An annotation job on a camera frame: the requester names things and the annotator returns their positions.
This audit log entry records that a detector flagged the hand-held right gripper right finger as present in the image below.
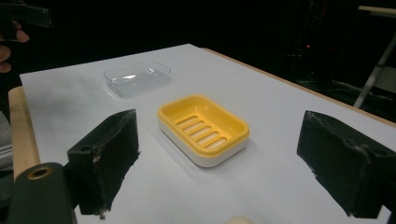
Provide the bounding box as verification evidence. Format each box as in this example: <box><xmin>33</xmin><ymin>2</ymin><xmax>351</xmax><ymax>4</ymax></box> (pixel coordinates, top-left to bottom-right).
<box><xmin>296</xmin><ymin>110</ymin><xmax>396</xmax><ymax>219</ymax></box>

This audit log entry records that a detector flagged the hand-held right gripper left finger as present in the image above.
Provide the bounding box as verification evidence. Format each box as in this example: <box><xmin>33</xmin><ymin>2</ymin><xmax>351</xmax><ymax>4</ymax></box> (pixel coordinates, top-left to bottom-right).
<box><xmin>66</xmin><ymin>108</ymin><xmax>140</xmax><ymax>219</ymax></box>

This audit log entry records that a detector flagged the clear plastic soap dish lid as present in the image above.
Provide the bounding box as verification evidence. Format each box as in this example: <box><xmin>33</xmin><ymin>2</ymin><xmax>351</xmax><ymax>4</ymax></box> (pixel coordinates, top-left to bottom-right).
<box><xmin>103</xmin><ymin>61</ymin><xmax>173</xmax><ymax>99</ymax></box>

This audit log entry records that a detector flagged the yellow and white soap dish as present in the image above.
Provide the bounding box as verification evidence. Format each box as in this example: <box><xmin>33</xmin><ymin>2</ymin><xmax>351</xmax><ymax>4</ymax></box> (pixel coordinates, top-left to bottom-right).
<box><xmin>156</xmin><ymin>94</ymin><xmax>251</xmax><ymax>169</ymax></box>

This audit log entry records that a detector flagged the metal stand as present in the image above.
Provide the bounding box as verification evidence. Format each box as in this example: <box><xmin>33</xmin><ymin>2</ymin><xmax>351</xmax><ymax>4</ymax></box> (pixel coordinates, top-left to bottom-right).
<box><xmin>353</xmin><ymin>5</ymin><xmax>396</xmax><ymax>110</ymax></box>

